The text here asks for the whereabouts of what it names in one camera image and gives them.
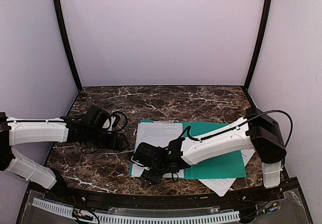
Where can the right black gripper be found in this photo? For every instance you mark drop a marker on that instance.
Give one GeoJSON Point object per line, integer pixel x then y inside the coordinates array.
{"type": "Point", "coordinates": [153, 172]}

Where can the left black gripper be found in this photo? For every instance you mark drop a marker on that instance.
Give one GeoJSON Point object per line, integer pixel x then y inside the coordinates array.
{"type": "Point", "coordinates": [116, 141]}

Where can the white paper sheet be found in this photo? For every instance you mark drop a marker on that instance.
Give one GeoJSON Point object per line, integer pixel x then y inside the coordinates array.
{"type": "Point", "coordinates": [157, 133]}

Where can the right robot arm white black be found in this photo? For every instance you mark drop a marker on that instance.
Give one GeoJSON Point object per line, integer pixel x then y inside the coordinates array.
{"type": "Point", "coordinates": [255, 130]}

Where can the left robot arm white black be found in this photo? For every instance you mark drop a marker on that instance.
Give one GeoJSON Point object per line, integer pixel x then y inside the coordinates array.
{"type": "Point", "coordinates": [96, 127]}

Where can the metal top clip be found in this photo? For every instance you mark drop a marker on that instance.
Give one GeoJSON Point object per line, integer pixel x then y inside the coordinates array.
{"type": "Point", "coordinates": [166, 122]}

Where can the right printed paper sheet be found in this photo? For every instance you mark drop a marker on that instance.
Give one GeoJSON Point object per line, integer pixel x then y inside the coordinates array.
{"type": "Point", "coordinates": [221, 186]}

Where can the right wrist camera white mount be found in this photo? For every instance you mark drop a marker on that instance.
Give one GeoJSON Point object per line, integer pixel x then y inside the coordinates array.
{"type": "Point", "coordinates": [147, 156]}

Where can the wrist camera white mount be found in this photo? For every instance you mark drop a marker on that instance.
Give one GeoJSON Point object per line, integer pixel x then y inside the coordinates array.
{"type": "Point", "coordinates": [147, 156]}
{"type": "Point", "coordinates": [100, 118]}

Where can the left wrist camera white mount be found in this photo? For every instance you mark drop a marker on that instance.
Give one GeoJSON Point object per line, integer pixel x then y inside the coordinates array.
{"type": "Point", "coordinates": [100, 118]}

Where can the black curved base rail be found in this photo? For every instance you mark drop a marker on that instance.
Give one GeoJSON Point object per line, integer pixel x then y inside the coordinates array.
{"type": "Point", "coordinates": [249, 201]}

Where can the white slotted cable duct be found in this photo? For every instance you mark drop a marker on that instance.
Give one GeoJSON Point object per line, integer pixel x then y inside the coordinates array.
{"type": "Point", "coordinates": [126, 215]}

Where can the left black frame post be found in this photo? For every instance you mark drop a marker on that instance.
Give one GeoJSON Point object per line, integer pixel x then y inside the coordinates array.
{"type": "Point", "coordinates": [66, 44]}

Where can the black frame post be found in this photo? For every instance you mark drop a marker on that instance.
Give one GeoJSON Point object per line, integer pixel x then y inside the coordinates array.
{"type": "Point", "coordinates": [258, 43]}
{"type": "Point", "coordinates": [66, 44]}

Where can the right black frame post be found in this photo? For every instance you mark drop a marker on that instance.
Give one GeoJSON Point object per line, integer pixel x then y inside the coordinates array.
{"type": "Point", "coordinates": [258, 43]}

